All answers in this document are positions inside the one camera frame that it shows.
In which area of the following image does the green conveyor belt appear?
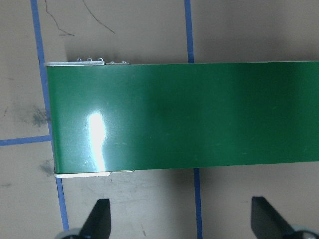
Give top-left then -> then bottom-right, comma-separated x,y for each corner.
46,61 -> 319,175

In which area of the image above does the thin black wire scrap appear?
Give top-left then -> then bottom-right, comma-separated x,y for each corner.
44,0 -> 116,36

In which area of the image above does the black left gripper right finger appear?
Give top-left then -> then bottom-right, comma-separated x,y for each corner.
250,196 -> 297,239

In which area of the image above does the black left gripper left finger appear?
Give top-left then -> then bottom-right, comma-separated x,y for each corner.
79,199 -> 111,239

